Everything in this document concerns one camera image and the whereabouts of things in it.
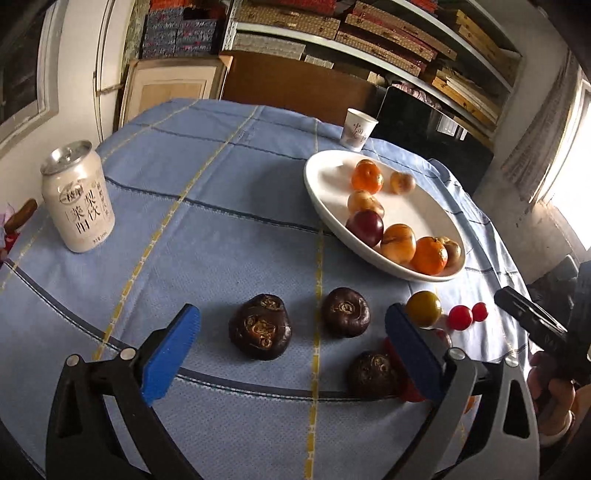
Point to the blue plaid tablecloth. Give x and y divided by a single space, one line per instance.
207 258

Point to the white framed dark window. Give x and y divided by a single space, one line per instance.
23 60

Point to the black glossy panel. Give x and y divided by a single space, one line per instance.
415 120

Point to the brown wooden board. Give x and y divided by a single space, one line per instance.
286 83

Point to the orange-tan round fruit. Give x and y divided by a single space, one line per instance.
397 244
362 201

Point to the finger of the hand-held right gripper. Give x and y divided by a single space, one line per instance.
526 311

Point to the white leaning strip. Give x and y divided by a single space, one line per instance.
99 92

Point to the white paper cup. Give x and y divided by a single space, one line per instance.
359 131

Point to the wooden chair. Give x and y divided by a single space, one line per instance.
21 217

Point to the white oval plate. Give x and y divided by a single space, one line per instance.
332 184

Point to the wooden picture frame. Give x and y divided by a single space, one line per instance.
175 87

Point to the orange tangerine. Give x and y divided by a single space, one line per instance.
367 177
428 256

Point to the stack of blue patterned boxes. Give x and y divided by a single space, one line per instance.
175 37

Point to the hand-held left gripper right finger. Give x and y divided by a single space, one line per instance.
414 357

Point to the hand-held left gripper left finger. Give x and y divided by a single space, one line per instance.
171 357

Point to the mottled green board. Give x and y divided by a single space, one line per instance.
135 27

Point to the stack of patterned flat boxes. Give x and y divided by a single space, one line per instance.
286 16

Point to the white drink can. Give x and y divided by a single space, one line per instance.
78 203

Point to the person's right hand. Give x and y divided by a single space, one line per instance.
554 401

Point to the black jacket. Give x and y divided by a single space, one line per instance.
554 281

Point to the white metal shelf rack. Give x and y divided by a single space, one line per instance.
231 23

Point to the beige curtain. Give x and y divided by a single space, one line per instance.
535 138

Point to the dark brown water chestnut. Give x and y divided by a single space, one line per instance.
261 327
345 313
371 374

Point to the bright window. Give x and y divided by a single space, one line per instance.
572 184

